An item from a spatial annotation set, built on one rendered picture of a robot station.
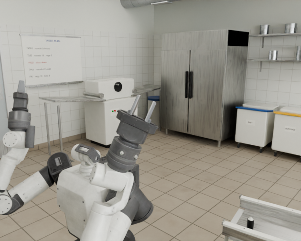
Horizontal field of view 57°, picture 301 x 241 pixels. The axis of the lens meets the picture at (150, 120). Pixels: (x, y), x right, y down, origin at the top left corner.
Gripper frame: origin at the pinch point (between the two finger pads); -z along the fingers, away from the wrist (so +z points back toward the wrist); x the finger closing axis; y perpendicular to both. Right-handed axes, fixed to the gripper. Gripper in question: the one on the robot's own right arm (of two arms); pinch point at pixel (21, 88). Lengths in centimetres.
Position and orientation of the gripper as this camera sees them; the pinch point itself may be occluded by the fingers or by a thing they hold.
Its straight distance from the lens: 136.3
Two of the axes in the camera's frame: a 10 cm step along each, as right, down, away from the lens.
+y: -9.3, -0.5, -3.5
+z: 0.1, 9.8, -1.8
